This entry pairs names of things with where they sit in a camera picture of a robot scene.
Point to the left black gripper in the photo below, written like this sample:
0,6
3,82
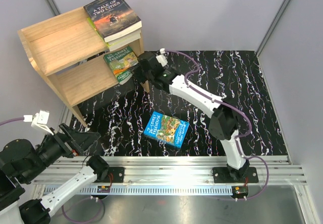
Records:
78,141

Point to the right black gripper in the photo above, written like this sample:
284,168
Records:
137,74

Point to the green 104-Storey Treehouse book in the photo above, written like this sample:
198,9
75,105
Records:
120,63

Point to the green 65-Storey Treehouse book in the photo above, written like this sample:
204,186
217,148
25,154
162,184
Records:
117,45

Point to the blue paperback book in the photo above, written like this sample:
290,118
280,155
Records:
124,37

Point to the dark Tale of Two Cities book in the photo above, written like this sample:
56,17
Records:
112,19

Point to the blue 26-Storey Treehouse book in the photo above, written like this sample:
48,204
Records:
169,130

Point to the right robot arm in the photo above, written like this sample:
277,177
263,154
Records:
223,117

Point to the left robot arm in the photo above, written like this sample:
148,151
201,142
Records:
21,163

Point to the black marble pattern mat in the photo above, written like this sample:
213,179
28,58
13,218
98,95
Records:
121,113

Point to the wooden two-tier shelf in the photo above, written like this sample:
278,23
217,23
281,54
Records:
66,52

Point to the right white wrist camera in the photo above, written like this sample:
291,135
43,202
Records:
161,58

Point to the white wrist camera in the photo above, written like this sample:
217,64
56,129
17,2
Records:
161,58
39,121

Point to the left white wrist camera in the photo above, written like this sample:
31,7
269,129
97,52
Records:
39,121

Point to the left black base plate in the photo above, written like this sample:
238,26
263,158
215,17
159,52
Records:
117,174

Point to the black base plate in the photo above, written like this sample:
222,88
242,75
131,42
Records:
222,174
117,174

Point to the aluminium mounting rail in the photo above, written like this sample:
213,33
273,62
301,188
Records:
176,171

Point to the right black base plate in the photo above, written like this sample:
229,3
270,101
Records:
222,174

